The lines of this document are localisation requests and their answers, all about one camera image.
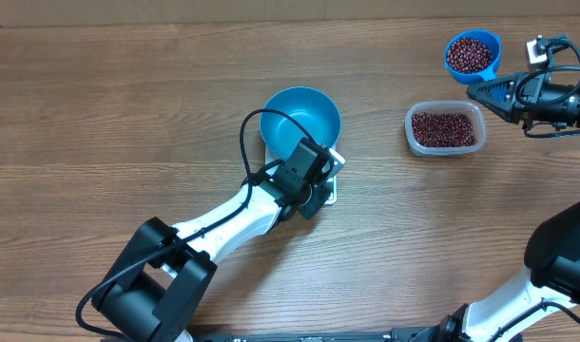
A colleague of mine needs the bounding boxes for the white digital kitchen scale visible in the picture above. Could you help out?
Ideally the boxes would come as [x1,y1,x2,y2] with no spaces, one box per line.
[264,146,338,206]

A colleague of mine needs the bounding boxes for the teal metal bowl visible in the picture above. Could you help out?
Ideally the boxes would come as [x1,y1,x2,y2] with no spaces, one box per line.
[260,86,342,160]

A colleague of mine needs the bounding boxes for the red beans in scoop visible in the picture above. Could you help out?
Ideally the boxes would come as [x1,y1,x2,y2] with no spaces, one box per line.
[446,37,493,74]

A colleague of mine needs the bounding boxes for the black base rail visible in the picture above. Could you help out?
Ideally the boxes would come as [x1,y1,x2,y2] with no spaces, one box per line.
[189,326,462,342]

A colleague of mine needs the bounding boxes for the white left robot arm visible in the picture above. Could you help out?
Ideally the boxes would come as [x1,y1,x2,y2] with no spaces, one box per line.
[86,138,345,342]

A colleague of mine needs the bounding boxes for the blue plastic measuring scoop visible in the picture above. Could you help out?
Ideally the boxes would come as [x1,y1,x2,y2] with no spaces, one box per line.
[444,29,502,85]

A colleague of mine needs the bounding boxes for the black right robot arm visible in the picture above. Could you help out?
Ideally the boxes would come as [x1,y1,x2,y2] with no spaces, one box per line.
[413,62,580,341]

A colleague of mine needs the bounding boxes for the clear plastic container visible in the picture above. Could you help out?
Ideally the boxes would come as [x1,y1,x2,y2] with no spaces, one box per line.
[405,101,487,157]

